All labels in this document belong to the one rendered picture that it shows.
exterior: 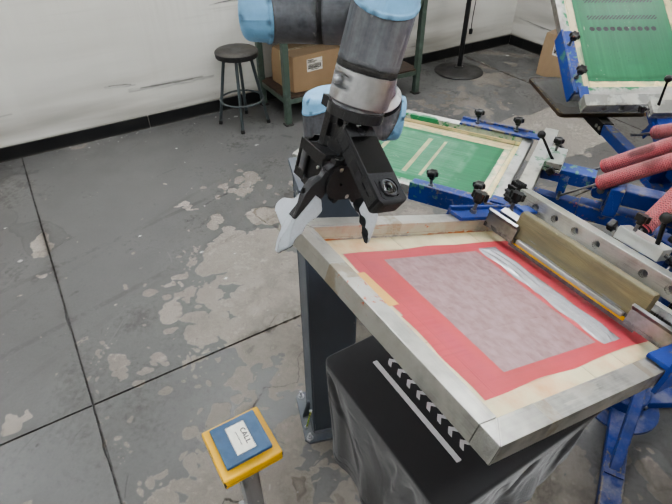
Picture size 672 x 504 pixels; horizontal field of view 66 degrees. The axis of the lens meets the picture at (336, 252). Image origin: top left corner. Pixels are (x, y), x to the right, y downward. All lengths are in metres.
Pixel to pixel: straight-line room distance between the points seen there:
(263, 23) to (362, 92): 0.18
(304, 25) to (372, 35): 0.13
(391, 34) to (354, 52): 0.04
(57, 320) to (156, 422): 0.89
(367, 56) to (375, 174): 0.13
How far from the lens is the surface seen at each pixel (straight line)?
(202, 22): 4.65
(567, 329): 1.15
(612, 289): 1.27
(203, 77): 4.76
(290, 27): 0.72
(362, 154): 0.62
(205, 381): 2.49
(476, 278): 1.16
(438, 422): 1.19
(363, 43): 0.61
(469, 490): 1.13
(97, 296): 3.07
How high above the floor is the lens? 1.94
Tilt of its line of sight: 39 degrees down
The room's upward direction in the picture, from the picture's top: straight up
